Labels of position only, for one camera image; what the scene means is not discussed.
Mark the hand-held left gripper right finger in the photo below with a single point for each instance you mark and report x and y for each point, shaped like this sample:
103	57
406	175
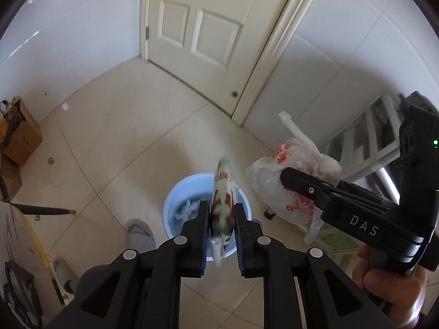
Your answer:
247	246

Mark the orange round table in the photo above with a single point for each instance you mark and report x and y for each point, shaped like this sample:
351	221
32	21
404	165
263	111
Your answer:
17	233

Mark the small brown cardboard box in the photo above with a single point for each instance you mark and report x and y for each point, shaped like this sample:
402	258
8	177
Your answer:
10	174

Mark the cream panel door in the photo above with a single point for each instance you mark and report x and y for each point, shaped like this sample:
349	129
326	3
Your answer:
212	41

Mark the black metal frame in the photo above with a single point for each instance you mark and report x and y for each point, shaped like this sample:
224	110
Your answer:
13	264

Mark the white tissue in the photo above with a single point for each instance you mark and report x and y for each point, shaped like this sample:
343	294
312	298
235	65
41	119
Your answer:
187	209

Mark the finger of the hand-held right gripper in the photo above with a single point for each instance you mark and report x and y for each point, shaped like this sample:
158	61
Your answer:
301	181

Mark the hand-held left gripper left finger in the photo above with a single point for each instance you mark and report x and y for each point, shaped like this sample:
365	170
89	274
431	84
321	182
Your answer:
199	246

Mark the person's right hand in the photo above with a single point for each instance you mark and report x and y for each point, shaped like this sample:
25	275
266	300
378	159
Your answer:
387	281

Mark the white red-printed plastic bag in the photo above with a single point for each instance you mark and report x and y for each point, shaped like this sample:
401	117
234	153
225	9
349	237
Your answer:
271	178

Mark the grey slipper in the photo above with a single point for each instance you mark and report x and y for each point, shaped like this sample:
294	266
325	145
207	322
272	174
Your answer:
65	274
140	234

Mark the green and red snack packet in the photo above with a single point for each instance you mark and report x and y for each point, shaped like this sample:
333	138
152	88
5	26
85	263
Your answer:
223	192

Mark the light blue plastic bin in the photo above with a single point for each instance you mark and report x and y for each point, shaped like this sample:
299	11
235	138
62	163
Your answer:
175	209

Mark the large brown cardboard box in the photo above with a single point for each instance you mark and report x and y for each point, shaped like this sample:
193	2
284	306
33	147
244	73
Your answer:
24	140

